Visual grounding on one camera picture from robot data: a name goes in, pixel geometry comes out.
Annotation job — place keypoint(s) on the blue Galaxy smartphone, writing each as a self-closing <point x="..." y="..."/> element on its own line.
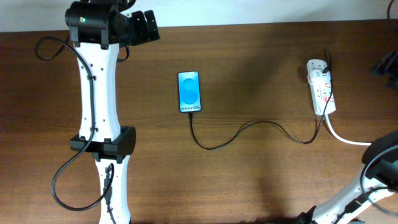
<point x="189" y="92"/>

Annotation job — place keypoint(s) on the white USB charger plug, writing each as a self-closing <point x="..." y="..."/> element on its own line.
<point x="318" y="76"/>

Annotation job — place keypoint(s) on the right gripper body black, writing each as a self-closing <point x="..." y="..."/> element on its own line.
<point x="389" y="66"/>

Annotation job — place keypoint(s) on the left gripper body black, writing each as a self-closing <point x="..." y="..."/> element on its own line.
<point x="140" y="32"/>

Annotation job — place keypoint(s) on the white power strip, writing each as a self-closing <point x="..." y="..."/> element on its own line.
<point x="322" y="97"/>

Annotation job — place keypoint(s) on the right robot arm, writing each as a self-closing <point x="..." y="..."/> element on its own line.
<point x="378" y="176"/>

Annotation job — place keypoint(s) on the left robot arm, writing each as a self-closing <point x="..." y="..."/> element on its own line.
<point x="98" y="30"/>

